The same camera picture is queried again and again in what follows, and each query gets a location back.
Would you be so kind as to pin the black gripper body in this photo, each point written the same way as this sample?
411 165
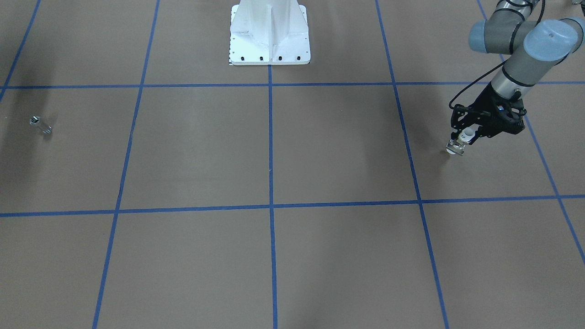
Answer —
482 103

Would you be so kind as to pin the white PPR valve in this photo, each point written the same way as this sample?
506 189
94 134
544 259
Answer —
458 148

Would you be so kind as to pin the metal pipe fitting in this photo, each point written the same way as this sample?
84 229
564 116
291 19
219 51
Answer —
40 124

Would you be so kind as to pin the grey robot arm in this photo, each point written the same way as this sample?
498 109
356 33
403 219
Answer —
533 48

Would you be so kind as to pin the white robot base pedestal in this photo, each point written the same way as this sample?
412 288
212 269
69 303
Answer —
269 32

